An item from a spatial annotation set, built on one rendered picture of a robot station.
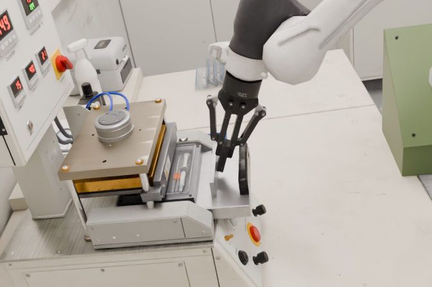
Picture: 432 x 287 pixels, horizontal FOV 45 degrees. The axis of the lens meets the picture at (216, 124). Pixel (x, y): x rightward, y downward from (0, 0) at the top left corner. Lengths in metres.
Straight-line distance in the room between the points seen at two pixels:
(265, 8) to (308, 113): 0.91
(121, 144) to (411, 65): 0.83
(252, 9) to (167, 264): 0.54
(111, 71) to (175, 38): 1.65
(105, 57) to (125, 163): 1.04
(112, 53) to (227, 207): 1.09
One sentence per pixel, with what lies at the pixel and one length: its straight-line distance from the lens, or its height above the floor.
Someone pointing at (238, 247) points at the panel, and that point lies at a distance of 1.17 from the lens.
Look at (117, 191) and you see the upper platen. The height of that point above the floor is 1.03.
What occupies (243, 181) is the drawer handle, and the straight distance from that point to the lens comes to 1.09.
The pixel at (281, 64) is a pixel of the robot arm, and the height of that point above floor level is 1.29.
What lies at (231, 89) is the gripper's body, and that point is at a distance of 1.02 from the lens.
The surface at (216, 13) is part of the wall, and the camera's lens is 3.58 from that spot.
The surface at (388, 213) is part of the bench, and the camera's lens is 1.39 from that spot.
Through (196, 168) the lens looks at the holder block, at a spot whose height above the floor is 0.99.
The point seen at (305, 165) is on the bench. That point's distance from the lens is 1.56.
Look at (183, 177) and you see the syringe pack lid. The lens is 1.13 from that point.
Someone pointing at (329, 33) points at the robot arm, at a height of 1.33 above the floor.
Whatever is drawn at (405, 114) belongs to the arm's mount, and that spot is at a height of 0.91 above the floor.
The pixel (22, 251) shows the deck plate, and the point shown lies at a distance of 1.21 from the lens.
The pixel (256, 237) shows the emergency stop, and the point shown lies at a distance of 1.27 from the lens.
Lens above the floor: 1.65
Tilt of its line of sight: 30 degrees down
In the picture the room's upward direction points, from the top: 10 degrees counter-clockwise
